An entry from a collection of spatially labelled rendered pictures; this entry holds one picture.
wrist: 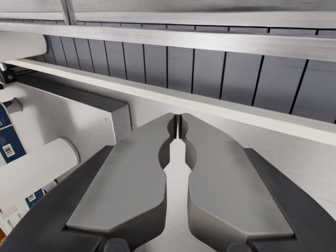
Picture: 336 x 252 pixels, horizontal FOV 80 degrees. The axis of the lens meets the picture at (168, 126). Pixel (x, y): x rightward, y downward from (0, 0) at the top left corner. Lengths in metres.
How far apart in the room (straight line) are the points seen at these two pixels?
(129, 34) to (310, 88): 0.18
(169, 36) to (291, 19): 0.11
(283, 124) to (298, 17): 0.09
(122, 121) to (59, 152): 0.21
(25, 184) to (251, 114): 0.48
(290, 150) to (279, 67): 0.13
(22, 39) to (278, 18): 0.40
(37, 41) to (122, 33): 0.29
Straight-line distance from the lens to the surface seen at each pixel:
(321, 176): 0.35
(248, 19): 0.24
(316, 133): 0.22
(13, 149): 0.77
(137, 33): 0.19
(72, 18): 0.27
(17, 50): 0.46
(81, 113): 0.48
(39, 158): 0.56
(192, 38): 0.16
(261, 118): 0.21
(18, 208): 0.89
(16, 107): 0.75
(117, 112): 0.41
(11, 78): 0.65
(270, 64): 0.24
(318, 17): 0.23
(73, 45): 0.42
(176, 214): 0.54
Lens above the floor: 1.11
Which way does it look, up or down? 46 degrees down
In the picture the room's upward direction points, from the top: 128 degrees counter-clockwise
